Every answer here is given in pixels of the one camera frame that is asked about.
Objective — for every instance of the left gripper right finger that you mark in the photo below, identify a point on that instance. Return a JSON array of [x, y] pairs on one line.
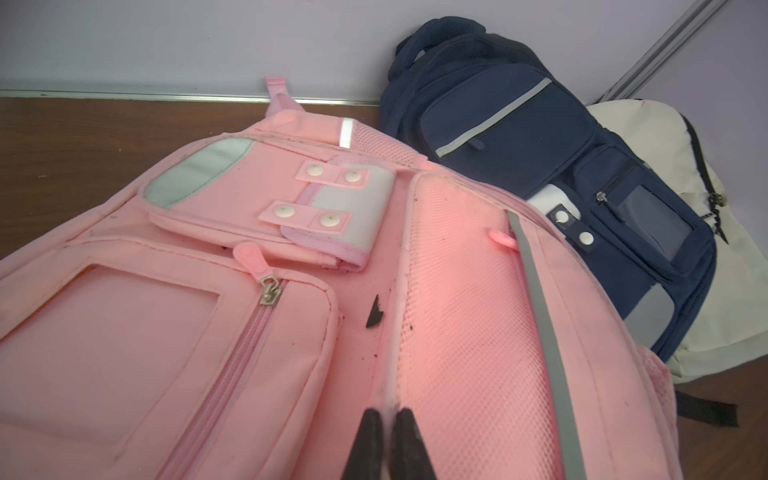
[[409, 457]]

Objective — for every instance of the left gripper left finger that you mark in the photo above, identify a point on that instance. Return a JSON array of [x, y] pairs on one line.
[[366, 455]]

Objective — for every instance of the pink backpack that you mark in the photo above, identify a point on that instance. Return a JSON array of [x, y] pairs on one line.
[[232, 312]]

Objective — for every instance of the cream canvas backpack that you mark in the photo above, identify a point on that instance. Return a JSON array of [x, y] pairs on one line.
[[731, 327]]

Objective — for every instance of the navy blue backpack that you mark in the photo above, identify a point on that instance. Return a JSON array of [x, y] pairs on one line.
[[486, 107]]

